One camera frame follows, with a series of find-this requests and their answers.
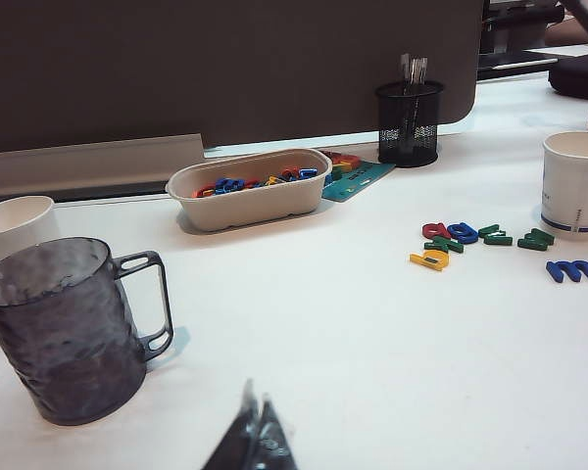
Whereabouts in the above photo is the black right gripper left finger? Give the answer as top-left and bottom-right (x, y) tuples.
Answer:
(200, 379), (262, 470)

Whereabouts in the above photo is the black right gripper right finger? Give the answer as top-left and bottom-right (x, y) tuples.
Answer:
(254, 396), (300, 470)

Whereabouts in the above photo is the white paper cup blue logo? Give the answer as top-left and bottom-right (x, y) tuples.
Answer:
(0, 195), (60, 265)

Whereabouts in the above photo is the yellow plastic letter b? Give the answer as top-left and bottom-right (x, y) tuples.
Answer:
(409, 248), (452, 272)

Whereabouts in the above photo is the green plastic letter k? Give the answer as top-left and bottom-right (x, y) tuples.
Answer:
(423, 235), (466, 255)

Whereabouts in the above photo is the red plastic letter a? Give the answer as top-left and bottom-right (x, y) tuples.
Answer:
(421, 220), (453, 240)

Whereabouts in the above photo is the blue plastic letter g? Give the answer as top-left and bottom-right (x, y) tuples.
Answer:
(448, 221), (480, 245)

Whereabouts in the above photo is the green plastic letter u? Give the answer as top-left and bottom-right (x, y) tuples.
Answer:
(478, 224), (515, 247)

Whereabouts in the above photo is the green plastic letter h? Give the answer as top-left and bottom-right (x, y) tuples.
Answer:
(516, 227), (556, 250)

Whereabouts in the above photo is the blue plastic letter m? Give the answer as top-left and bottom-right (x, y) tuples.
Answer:
(545, 258), (588, 285)

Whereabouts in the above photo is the white paper cup blue stripe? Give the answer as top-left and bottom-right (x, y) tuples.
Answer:
(540, 130), (588, 244)

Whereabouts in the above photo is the white bowl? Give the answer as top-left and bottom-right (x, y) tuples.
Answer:
(165, 148), (334, 232)

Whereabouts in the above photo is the teal card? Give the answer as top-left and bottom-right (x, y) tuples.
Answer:
(321, 161), (398, 203)

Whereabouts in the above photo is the black mesh pen holder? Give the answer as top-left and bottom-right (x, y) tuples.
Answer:
(374, 79), (446, 168)

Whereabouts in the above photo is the brown fabric desk partition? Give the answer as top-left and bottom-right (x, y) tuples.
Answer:
(0, 0), (486, 158)

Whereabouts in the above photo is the black soft pouch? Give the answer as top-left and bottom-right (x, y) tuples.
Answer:
(548, 52), (588, 101)

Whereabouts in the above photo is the dark textured mug with handle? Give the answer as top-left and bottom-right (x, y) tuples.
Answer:
(0, 237), (174, 426)

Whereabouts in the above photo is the beige cable rail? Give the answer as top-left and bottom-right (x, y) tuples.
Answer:
(0, 131), (206, 197)

